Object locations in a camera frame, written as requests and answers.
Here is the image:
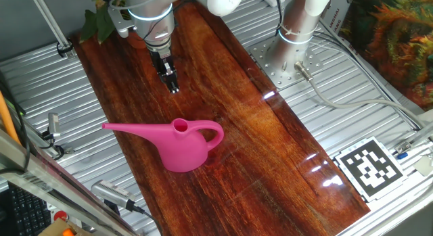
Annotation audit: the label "brown cardboard box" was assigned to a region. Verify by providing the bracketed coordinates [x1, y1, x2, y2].
[37, 218, 92, 236]

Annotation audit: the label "black white fiducial marker board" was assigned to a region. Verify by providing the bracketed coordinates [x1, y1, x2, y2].
[333, 136, 409, 203]

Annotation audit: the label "black keyboard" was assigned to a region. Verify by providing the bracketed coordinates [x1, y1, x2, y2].
[8, 185, 51, 236]

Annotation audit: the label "small silver camera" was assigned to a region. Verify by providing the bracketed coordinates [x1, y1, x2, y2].
[47, 112, 62, 141]

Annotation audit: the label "silver ribbed depth camera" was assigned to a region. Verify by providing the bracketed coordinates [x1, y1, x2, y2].
[91, 180, 136, 210]

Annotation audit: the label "colourful painted poster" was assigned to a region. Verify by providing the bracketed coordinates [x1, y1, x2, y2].
[338, 0, 433, 112]

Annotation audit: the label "aluminium profile strut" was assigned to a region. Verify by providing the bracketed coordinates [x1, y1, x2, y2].
[404, 119, 433, 149]
[28, 0, 77, 60]

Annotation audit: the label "black camera cable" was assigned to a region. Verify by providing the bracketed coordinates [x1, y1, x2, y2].
[127, 200, 163, 236]

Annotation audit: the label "grey box with red button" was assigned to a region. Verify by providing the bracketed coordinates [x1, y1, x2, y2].
[47, 204, 70, 223]

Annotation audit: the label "small metal corner bracket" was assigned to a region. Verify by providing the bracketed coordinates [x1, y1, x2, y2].
[394, 140, 412, 154]

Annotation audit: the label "white printed carton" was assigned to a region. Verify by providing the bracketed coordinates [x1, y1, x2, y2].
[319, 0, 356, 54]

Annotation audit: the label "small white plate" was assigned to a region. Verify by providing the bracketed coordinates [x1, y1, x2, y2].
[413, 154, 433, 178]

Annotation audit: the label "thin cables beside poster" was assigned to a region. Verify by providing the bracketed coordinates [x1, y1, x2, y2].
[313, 21, 422, 131]

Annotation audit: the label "black arm base cables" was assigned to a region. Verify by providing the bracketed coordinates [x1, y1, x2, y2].
[273, 0, 286, 37]

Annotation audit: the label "glossy wood grain board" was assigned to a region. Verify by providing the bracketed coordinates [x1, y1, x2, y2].
[70, 0, 371, 236]

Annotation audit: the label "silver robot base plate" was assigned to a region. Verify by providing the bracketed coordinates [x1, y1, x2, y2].
[248, 36, 322, 90]

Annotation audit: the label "black looping cable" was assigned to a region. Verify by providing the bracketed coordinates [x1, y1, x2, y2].
[0, 70, 32, 174]

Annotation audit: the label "pink plastic watering can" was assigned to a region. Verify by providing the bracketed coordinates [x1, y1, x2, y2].
[101, 118, 225, 173]

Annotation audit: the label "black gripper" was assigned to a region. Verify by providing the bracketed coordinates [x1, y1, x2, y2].
[150, 45, 180, 94]

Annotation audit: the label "orange pole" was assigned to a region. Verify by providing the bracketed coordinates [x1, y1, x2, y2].
[0, 90, 21, 145]

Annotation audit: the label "potted green leafy plant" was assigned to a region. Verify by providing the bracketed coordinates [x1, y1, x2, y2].
[80, 0, 150, 50]

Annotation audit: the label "thick grey base cable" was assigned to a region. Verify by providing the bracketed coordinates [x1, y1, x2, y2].
[294, 61, 433, 128]

